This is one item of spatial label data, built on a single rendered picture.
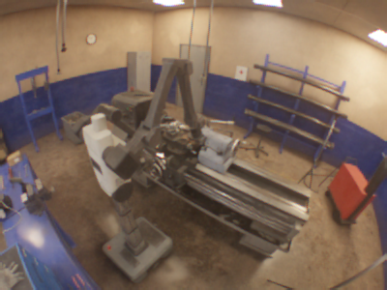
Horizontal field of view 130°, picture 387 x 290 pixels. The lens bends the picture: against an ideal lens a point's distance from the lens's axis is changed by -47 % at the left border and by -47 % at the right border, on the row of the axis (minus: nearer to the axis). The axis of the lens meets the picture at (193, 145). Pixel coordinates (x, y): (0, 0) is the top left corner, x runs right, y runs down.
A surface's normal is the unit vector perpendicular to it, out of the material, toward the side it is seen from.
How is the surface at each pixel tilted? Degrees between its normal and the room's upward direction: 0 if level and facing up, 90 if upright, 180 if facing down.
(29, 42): 90
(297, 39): 90
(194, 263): 0
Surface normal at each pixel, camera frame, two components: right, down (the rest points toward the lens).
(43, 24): 0.82, 0.37
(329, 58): -0.56, 0.40
